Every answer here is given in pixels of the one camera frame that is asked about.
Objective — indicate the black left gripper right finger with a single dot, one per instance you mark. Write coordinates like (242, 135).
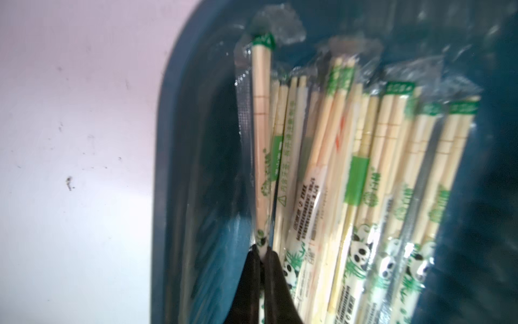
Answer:
(279, 307)

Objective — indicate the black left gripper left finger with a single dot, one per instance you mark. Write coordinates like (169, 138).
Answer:
(245, 305)

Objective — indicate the green label chopsticks pair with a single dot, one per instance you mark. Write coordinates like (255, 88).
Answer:
(447, 157)
(253, 95)

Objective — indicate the teal plastic storage box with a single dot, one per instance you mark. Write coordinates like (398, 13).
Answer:
(202, 216)

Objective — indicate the green wrapped chopsticks pair left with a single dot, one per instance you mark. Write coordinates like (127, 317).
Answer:
(364, 198)

